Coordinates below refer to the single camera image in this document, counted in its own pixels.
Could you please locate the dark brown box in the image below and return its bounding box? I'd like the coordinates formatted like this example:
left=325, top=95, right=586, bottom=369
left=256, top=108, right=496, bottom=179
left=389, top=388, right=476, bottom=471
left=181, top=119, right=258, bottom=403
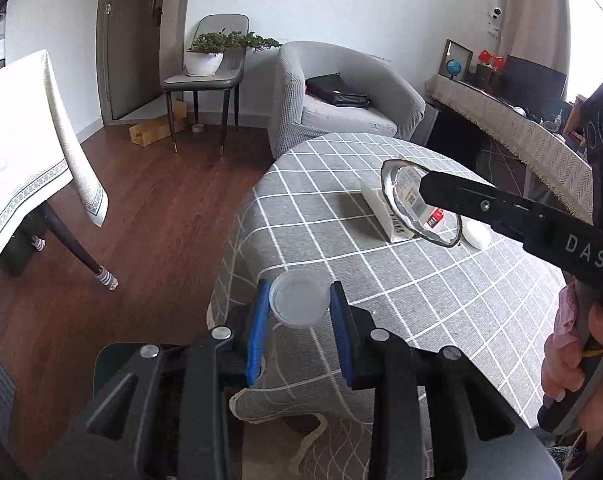
left=476, top=65, right=502, bottom=93

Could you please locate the grey door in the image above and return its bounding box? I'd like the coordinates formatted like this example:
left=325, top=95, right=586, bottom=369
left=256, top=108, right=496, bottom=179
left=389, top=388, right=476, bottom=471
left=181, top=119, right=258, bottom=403
left=97, top=0, right=169, bottom=121

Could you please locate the cardboard box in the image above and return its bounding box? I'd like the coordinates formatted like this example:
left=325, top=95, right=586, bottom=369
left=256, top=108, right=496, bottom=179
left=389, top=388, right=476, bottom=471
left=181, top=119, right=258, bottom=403
left=128, top=100, right=188, bottom=147

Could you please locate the black bag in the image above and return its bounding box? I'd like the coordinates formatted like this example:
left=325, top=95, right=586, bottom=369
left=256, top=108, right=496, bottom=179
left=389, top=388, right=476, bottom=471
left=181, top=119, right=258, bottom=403
left=305, top=73, right=373, bottom=109

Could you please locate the table with white cloth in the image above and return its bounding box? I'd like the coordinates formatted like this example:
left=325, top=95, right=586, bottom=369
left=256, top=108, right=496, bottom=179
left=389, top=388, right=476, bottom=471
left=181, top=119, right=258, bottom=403
left=0, top=49, right=107, bottom=291

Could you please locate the black table leg with sock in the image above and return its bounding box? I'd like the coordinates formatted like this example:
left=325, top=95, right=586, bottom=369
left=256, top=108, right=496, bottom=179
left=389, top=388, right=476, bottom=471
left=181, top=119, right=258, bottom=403
left=41, top=202, right=119, bottom=291
left=28, top=220, right=48, bottom=252

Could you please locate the black monitor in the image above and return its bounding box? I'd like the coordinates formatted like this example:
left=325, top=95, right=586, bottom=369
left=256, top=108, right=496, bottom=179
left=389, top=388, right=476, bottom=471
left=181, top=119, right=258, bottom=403
left=499, top=55, right=567, bottom=106

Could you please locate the person's right hand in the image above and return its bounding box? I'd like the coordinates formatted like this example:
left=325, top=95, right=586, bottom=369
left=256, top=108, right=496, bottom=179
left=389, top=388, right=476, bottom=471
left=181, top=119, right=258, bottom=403
left=542, top=304, right=603, bottom=431

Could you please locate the black trash bin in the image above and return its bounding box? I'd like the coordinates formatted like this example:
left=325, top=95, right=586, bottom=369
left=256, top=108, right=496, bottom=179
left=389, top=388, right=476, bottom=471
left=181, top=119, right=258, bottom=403
left=92, top=342, right=232, bottom=480

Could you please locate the wooden box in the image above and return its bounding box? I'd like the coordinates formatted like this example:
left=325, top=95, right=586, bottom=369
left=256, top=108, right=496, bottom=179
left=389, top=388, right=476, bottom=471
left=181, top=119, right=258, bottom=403
left=564, top=95, right=589, bottom=146

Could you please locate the side desk with fringed cloth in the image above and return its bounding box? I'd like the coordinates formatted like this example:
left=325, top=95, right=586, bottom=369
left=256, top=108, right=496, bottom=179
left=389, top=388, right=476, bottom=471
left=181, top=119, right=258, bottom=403
left=425, top=74, right=595, bottom=221

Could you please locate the foil rimmed film lid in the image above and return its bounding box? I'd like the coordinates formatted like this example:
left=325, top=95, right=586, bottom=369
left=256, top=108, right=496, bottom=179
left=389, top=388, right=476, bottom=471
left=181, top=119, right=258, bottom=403
left=380, top=158, right=465, bottom=248

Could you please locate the grey chair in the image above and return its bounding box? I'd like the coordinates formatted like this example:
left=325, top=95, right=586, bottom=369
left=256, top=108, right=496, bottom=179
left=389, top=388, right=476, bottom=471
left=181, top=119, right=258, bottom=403
left=161, top=14, right=249, bottom=157

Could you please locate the white security camera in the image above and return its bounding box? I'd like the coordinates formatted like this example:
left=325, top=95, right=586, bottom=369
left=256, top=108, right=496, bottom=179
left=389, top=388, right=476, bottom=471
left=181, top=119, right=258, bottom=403
left=485, top=6, right=505, bottom=38

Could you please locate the potted plant in white pot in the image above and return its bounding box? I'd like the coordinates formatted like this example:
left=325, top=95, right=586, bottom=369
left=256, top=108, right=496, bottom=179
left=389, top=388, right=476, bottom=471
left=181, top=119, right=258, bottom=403
left=184, top=30, right=282, bottom=77

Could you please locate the white paper carton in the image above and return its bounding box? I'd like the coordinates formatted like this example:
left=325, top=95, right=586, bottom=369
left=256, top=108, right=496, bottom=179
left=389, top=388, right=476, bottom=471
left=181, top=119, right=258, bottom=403
left=360, top=167, right=445, bottom=243

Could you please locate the grey patterned panel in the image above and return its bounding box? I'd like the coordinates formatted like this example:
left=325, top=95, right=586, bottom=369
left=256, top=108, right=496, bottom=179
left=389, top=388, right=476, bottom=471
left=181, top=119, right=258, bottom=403
left=474, top=130, right=532, bottom=196

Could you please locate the clear plastic cup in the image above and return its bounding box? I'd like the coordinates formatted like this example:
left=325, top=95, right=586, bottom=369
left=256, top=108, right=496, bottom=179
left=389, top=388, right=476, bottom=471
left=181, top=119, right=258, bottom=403
left=270, top=269, right=329, bottom=330

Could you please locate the grey armchair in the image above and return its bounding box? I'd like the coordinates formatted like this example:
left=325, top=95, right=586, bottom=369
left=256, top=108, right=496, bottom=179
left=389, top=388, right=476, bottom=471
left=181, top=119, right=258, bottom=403
left=270, top=41, right=426, bottom=161

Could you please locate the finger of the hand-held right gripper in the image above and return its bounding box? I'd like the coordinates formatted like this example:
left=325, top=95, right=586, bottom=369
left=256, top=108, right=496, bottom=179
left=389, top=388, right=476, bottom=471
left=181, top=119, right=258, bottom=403
left=420, top=171, right=555, bottom=243

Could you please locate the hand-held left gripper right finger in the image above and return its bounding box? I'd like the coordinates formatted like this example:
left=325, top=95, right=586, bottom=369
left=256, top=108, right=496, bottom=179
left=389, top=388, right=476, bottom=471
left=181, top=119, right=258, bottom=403
left=330, top=281, right=552, bottom=480

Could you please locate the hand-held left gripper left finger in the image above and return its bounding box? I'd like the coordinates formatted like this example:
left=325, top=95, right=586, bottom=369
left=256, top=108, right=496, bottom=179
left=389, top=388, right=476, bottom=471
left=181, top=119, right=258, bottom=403
left=41, top=279, right=273, bottom=480

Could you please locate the dark grey board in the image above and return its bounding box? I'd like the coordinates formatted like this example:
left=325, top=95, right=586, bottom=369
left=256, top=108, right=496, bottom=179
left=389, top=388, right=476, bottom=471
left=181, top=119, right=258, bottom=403
left=411, top=102, right=439, bottom=148

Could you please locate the white rounded object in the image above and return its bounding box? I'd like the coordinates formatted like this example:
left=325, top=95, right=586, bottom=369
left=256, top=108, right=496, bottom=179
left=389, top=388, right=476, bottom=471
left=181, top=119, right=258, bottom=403
left=461, top=221, right=492, bottom=251

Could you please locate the beige curtain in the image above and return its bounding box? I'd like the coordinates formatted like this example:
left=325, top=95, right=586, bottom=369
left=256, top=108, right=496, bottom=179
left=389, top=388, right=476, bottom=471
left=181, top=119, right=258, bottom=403
left=496, top=0, right=572, bottom=91

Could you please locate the wooden picture frame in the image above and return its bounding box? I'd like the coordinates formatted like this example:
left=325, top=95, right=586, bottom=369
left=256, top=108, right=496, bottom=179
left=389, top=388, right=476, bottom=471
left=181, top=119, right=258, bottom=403
left=438, top=39, right=475, bottom=81

